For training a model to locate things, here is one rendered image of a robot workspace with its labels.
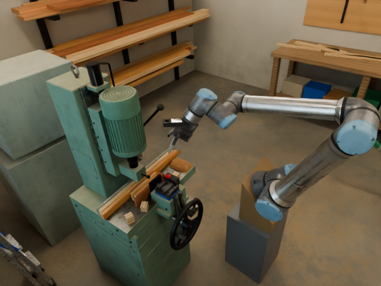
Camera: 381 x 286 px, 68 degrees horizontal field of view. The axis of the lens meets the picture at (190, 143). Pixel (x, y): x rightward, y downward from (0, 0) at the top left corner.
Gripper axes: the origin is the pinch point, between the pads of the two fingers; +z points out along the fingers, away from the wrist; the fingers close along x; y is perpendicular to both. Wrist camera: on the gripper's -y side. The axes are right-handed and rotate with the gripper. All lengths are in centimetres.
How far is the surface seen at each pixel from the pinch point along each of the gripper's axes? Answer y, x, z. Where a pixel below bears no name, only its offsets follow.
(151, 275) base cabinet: 31, -28, 74
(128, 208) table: -3.5, -17.8, 35.7
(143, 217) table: 3.2, -24.4, 31.0
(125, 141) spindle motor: -22.7, -11.9, 0.2
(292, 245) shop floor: 142, 6, 43
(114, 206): -11.0, -18.4, 36.7
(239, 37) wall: 119, 322, -30
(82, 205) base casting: -22, -2, 63
